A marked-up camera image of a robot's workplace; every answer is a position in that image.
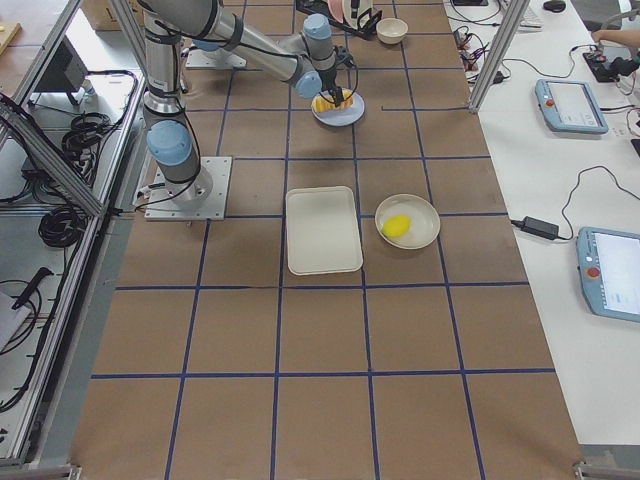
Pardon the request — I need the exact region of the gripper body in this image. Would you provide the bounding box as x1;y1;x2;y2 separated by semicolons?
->
319;65;339;95

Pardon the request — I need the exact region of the bread roll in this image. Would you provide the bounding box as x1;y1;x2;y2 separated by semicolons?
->
311;89;354;114

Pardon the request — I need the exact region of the blue plate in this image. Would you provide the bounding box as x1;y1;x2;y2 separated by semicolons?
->
311;89;365;127

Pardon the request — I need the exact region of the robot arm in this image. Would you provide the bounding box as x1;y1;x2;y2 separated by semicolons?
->
140;1;353;203

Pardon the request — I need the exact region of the pink plate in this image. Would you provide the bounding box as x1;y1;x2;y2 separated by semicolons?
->
326;0;344;23

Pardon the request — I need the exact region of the cream plate in rack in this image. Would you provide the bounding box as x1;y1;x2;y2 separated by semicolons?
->
343;0;373;30

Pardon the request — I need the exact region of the cream plate with lemon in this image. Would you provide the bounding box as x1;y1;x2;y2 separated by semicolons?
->
375;194;441;250

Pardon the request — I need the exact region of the black dish rack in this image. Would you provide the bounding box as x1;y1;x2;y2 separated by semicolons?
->
295;0;382;39

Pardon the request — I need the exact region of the cream bowl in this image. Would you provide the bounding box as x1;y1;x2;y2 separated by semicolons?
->
376;17;409;45

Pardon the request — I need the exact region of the white tray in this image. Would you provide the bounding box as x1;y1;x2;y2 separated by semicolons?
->
285;186;363;276

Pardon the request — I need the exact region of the yellow lemon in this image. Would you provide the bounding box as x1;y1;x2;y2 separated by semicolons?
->
381;215;412;239

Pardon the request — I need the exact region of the far teach pendant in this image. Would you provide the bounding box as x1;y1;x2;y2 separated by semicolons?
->
534;79;609;135

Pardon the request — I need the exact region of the teach pendant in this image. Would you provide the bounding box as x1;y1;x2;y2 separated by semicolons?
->
534;79;609;135
576;227;639;323

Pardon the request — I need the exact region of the black power adapter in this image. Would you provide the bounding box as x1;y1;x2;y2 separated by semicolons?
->
520;216;559;240

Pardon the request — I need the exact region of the near teach pendant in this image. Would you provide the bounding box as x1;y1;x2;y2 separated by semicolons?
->
576;227;639;323

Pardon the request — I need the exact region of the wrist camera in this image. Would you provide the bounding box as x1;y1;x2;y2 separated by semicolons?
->
334;45;357;69

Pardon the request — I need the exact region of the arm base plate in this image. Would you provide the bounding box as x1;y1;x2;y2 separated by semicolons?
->
183;40;247;70
144;156;232;221

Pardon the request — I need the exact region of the aluminium frame post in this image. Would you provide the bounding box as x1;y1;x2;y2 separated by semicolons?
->
468;0;529;114

